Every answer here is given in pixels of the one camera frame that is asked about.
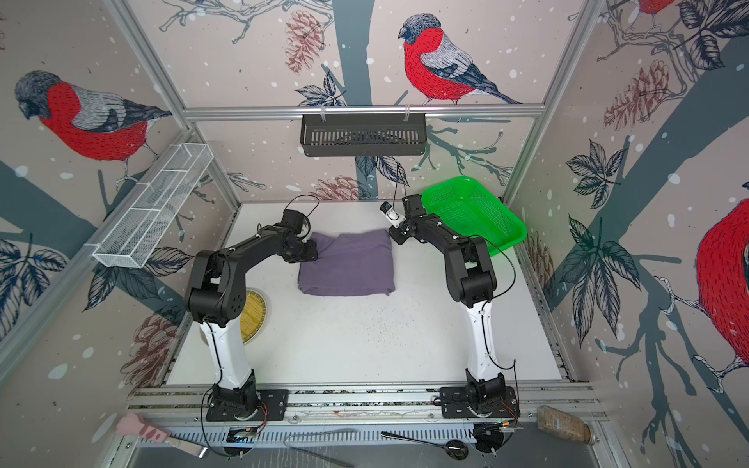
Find purple trousers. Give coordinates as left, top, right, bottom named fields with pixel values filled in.
left=298, top=229, right=395, bottom=298

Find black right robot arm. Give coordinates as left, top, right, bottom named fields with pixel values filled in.
left=380, top=202, right=520, bottom=422

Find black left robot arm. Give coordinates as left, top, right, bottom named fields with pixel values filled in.
left=185, top=222, right=317, bottom=422

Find green plastic basket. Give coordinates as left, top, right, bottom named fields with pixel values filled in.
left=421, top=177, right=528, bottom=257

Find yellow round woven mat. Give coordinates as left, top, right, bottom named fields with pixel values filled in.
left=239, top=289, right=268, bottom=344

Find black spoon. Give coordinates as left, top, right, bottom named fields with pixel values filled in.
left=380, top=431, right=469, bottom=460

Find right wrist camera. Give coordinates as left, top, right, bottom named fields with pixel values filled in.
left=380, top=201, right=404, bottom=227

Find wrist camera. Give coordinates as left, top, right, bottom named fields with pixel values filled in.
left=279, top=209, right=310, bottom=237
left=380, top=201, right=404, bottom=227

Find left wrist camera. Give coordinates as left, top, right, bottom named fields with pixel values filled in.
left=279, top=209, right=310, bottom=237

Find black hanging wire basket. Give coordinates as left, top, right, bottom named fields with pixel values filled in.
left=300, top=113, right=427, bottom=157

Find horizontal aluminium frame bar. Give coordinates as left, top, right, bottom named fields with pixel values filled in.
left=183, top=105, right=546, bottom=123

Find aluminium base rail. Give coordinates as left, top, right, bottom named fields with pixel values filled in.
left=127, top=381, right=608, bottom=452

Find white mesh wall shelf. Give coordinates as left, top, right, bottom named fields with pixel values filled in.
left=93, top=142, right=214, bottom=268

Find pink handled spatula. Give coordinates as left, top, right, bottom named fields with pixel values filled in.
left=116, top=413, right=209, bottom=458

